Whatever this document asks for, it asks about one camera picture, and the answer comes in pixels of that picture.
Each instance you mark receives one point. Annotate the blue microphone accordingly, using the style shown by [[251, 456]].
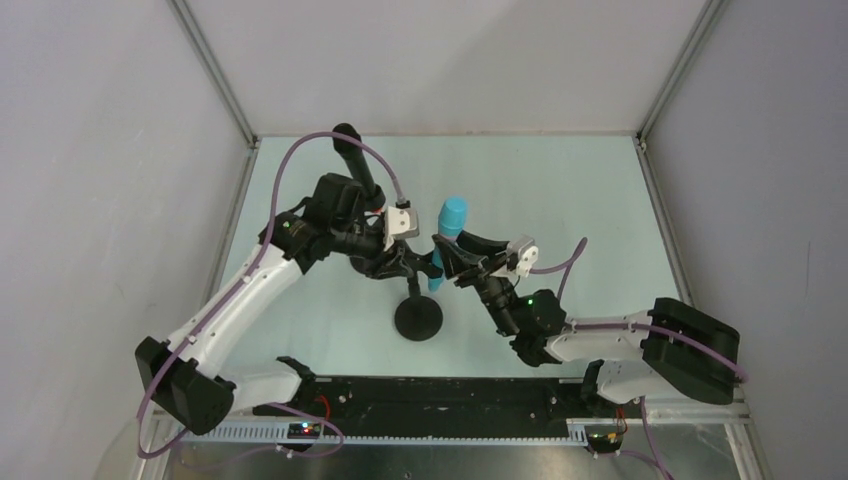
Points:
[[450, 223]]

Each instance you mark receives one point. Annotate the white slotted cable duct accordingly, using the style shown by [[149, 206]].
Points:
[[256, 432]]

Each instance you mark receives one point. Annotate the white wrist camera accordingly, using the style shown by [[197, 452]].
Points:
[[399, 224], [522, 254]]

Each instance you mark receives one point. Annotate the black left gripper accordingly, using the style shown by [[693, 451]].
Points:
[[390, 258]]

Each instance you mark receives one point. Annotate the controller board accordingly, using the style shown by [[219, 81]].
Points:
[[304, 430], [605, 443]]

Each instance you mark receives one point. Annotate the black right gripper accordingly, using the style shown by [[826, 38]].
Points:
[[484, 269]]

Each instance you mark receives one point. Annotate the left controller board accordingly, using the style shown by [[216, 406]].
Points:
[[304, 430]]

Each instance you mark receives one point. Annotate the black microphone orange tip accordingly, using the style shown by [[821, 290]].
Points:
[[354, 158]]

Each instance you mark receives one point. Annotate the black microphone stand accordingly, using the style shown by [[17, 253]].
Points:
[[417, 318]]

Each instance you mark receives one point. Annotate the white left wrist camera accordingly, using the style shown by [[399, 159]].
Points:
[[399, 224]]

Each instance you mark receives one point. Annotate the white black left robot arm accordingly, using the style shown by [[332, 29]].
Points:
[[185, 375]]

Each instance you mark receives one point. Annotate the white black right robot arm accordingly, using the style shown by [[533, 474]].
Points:
[[670, 347]]

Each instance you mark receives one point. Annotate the right controller board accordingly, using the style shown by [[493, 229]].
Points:
[[605, 443]]

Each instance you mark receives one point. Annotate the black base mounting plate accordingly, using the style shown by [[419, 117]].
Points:
[[422, 405]]

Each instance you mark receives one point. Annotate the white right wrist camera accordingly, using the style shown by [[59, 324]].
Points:
[[522, 254]]

